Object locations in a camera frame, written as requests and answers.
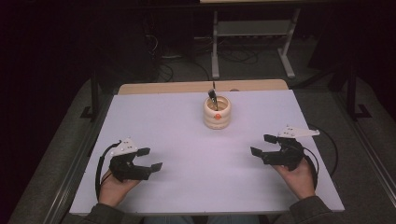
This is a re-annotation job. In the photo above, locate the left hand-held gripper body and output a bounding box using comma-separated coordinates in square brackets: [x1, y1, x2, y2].
[108, 137, 153, 183]

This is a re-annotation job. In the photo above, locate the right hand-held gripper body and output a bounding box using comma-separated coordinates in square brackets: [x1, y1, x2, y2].
[261, 125, 321, 172]

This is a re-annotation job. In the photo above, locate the cream ribbed duck brush holder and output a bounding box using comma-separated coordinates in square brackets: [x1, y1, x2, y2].
[203, 94, 233, 131]

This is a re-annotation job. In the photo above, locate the large black makeup brush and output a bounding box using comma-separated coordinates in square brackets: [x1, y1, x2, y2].
[207, 88, 219, 112]

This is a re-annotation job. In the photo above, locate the person's left hand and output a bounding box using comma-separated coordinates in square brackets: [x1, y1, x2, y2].
[97, 169, 141, 208]

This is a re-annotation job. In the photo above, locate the person's right hand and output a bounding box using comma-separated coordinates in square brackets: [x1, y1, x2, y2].
[272, 158, 316, 200]

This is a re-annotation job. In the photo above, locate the black metal stand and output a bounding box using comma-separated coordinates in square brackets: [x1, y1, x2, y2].
[79, 68, 101, 122]
[328, 62, 373, 120]

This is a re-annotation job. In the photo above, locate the light wooden table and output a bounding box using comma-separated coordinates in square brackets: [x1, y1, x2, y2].
[117, 78, 290, 96]

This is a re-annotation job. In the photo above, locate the white metal stand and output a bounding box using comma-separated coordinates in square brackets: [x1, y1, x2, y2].
[210, 8, 302, 80]

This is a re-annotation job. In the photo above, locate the left hand-held gripper black cable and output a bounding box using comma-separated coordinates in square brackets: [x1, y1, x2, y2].
[95, 140, 121, 200]

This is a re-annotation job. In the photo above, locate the hand-held gripper black cable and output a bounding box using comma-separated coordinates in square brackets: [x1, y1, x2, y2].
[302, 146, 320, 190]
[95, 140, 121, 200]

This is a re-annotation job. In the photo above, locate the right hand-held gripper black cable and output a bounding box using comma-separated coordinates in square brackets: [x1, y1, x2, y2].
[302, 146, 320, 190]

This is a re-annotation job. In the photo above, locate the black floor cable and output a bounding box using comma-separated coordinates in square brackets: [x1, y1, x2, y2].
[307, 123, 339, 178]

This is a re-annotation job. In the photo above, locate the metal floor rail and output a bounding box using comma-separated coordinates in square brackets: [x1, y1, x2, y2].
[331, 91, 396, 200]
[43, 92, 115, 224]

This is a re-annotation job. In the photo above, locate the tangle of floor cables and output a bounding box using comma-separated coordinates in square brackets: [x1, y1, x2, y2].
[218, 46, 261, 66]

